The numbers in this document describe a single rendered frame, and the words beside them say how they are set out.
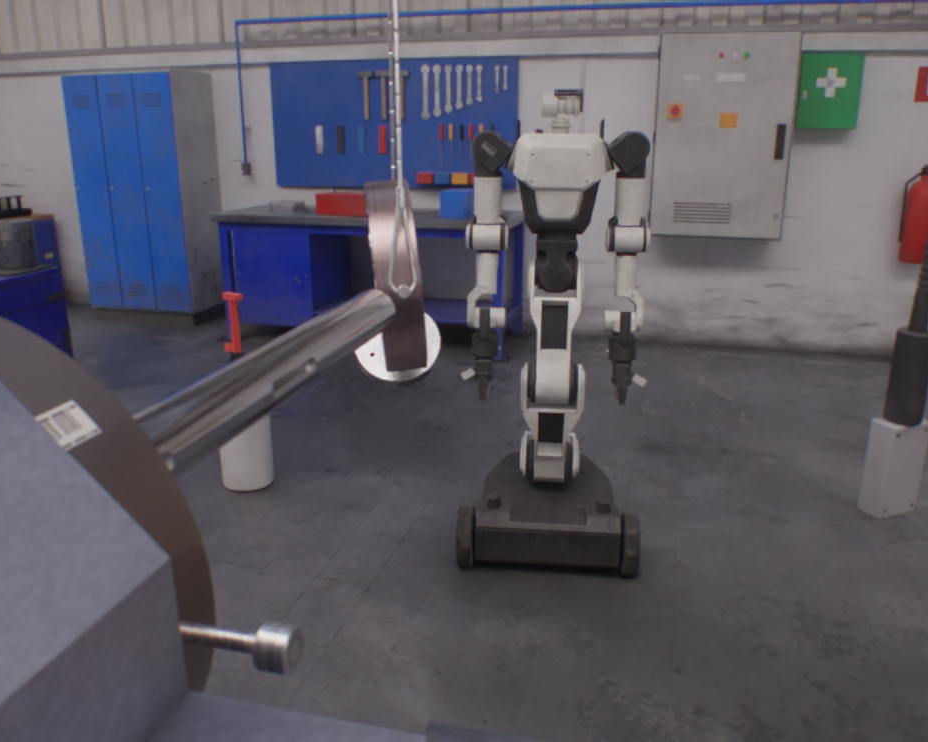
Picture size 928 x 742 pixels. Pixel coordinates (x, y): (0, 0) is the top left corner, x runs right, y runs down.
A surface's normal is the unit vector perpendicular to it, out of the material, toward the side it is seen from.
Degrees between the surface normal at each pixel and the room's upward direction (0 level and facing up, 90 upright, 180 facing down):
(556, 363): 66
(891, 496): 90
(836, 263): 90
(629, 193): 90
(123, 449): 55
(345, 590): 0
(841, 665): 0
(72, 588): 45
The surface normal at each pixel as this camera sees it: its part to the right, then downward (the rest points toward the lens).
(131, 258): -0.26, 0.29
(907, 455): 0.33, 0.28
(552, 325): -0.11, 0.12
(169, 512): 0.90, -0.29
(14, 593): 0.69, -0.63
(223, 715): 0.00, -0.96
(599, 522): -0.07, -0.47
